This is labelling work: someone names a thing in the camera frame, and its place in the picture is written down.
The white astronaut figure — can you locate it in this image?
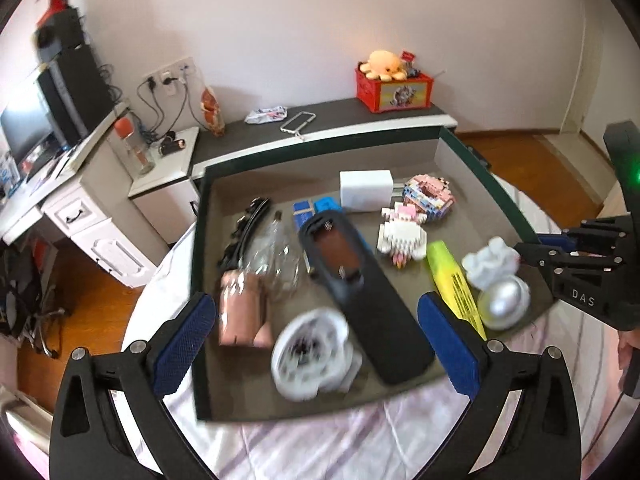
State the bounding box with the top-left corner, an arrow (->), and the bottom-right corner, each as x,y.
462,236 -> 530,330

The yellow highlighter marker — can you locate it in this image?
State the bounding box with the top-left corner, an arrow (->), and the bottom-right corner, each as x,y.
426,240 -> 487,340

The pink purple brick figure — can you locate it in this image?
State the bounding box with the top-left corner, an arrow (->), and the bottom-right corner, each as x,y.
402,174 -> 456,221

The black remote control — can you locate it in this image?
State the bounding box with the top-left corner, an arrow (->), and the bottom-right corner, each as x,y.
298,210 -> 435,386

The white brick figure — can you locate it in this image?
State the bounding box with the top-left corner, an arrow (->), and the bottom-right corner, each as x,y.
376,203 -> 427,269

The pink cup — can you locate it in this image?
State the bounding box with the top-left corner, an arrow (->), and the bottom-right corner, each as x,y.
218,270 -> 273,349

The black hair clip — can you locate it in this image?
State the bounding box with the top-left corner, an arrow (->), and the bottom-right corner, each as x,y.
218,197 -> 271,272

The white plug adapter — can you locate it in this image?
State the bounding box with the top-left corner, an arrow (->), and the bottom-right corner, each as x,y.
271,308 -> 363,402

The white charger cube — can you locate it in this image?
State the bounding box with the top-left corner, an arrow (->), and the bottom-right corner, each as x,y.
340,170 -> 394,212

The blue lighter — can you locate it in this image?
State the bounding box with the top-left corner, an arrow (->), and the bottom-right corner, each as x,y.
292,200 -> 316,231

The person right hand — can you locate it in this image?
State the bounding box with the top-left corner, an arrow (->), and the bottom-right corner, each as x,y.
617,328 -> 639,399

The striped white bed quilt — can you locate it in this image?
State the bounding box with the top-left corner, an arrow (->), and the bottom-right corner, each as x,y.
119,173 -> 632,480

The white desk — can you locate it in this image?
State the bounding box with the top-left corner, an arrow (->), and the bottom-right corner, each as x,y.
1,104 -> 168,288

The small white side cabinet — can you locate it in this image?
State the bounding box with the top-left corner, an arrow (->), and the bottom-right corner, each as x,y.
128,127 -> 200,245

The red storage crate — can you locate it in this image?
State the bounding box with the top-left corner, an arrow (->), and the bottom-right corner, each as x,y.
355,68 -> 434,114

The pink storage box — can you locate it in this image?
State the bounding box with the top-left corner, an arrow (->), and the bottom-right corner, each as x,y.
191,126 -> 537,422

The orange octopus plush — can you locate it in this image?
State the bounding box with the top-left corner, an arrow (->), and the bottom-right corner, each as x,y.
358,50 -> 407,82

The computer monitor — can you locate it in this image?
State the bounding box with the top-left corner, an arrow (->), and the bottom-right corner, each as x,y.
1,107 -> 53,166

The orange lid water bottle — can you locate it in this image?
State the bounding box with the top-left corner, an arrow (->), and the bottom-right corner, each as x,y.
114,116 -> 155,178

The black white nightstand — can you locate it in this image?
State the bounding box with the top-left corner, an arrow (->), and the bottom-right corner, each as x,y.
191,98 -> 458,180

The crumpled wrapper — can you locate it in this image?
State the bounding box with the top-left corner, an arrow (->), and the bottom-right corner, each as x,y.
244,105 -> 288,125

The black speaker tower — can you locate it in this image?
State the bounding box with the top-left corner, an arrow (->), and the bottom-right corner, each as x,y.
34,8 -> 115,148

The orange snack bag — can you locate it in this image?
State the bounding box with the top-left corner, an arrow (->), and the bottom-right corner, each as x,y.
201,87 -> 226,136

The wall power outlet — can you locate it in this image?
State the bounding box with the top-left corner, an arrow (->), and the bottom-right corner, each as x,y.
142,56 -> 196,96

